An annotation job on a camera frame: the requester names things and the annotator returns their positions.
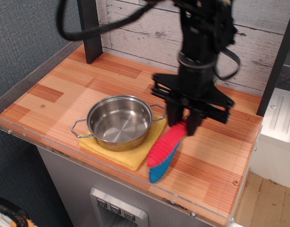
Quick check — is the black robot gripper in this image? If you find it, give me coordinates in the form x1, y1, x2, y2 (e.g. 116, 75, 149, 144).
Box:
152, 65, 234, 136

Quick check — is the red handled metal spoon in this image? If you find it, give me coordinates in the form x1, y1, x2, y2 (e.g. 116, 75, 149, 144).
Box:
147, 116, 187, 167

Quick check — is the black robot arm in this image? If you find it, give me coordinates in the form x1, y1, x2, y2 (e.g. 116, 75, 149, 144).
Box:
152, 0, 240, 136

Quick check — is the stainless steel pot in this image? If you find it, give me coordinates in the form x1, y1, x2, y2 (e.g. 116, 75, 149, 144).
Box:
71, 95, 167, 152

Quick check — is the peas and carrots can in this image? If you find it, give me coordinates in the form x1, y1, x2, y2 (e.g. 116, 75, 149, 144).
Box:
212, 66, 220, 86

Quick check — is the yellow folded cloth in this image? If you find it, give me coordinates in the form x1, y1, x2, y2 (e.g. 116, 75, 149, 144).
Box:
79, 119, 167, 171

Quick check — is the white toy sink unit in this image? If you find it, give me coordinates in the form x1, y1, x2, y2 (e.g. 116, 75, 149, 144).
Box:
249, 88, 290, 188

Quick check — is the silver ice dispenser panel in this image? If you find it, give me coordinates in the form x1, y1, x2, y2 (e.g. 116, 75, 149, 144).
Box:
90, 187, 149, 227

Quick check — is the grey toy fridge cabinet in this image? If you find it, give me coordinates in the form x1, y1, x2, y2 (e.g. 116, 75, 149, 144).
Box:
38, 147, 218, 227

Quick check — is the orange object bottom left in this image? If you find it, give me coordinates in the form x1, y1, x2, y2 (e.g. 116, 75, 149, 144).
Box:
8, 213, 36, 227

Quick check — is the blue handled metal fork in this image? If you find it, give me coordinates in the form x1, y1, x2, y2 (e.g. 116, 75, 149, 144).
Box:
149, 141, 180, 183

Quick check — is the dark right shelf post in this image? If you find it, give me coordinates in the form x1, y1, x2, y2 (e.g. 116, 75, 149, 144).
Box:
256, 0, 290, 117

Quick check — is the dark shelf post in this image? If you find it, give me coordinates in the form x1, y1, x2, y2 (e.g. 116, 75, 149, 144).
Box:
76, 0, 103, 65
256, 0, 290, 117

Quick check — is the dark left shelf post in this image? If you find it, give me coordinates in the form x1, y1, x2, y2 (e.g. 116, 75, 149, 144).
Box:
76, 0, 103, 65

